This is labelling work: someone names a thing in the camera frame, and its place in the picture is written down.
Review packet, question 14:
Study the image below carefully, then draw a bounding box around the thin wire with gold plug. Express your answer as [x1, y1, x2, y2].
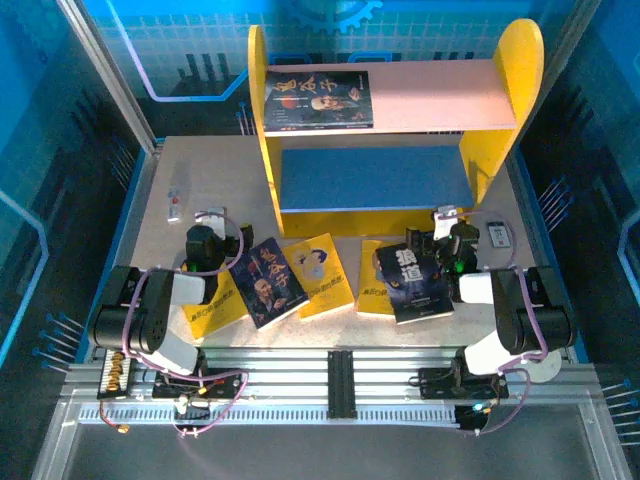
[98, 399, 130, 434]

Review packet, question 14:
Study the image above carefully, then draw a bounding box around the small white stick with red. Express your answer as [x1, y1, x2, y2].
[166, 185, 183, 224]

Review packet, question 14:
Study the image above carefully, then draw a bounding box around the dark Guiguzi portrait book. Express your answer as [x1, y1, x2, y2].
[263, 70, 376, 133]
[228, 237, 310, 331]

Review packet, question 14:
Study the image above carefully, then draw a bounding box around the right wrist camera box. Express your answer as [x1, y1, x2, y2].
[432, 204, 460, 241]

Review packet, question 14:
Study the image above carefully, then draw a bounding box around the yellow book brown figure cover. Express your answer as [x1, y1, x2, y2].
[354, 239, 401, 316]

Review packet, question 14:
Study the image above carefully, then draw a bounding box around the terminal strip with orange contacts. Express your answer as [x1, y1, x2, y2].
[97, 349, 134, 401]

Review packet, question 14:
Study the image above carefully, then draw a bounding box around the yellow book two figures cover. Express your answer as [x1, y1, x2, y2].
[281, 232, 355, 321]

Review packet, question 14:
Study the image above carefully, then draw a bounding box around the small black controller box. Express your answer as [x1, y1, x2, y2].
[455, 402, 496, 435]

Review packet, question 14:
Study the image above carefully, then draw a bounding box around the aluminium mounting rail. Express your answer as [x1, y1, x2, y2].
[63, 347, 599, 407]

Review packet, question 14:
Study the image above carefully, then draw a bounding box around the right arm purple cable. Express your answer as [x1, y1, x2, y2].
[439, 209, 550, 437]

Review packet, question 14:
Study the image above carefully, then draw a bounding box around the yellow wooden bookshelf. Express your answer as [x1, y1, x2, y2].
[248, 18, 545, 240]

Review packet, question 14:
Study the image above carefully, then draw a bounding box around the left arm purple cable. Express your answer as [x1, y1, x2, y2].
[119, 210, 250, 440]

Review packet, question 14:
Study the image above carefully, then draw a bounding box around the yellow book blue figure cover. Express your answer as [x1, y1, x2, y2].
[180, 269, 250, 344]

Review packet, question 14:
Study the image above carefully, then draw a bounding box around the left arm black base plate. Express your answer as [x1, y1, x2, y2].
[151, 367, 242, 401]

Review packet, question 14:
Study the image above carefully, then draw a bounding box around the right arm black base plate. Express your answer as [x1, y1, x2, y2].
[418, 367, 510, 401]

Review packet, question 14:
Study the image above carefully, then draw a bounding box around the grey slotted cable duct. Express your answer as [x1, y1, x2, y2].
[78, 402, 460, 427]

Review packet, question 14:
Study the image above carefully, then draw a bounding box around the black rail bracket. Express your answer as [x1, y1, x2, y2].
[326, 349, 358, 420]

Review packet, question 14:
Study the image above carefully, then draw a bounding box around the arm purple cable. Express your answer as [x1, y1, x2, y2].
[119, 210, 250, 440]
[439, 209, 550, 437]

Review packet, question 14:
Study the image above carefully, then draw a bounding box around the aluminium enclosure post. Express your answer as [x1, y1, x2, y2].
[517, 0, 601, 149]
[55, 0, 162, 154]

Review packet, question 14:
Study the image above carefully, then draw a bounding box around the white tape roll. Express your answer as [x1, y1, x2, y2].
[523, 349, 562, 385]

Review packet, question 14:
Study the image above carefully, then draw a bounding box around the dark wolf cover book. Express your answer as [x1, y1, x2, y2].
[374, 243, 456, 325]

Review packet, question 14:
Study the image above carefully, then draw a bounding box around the small black white card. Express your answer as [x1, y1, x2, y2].
[486, 222, 511, 249]

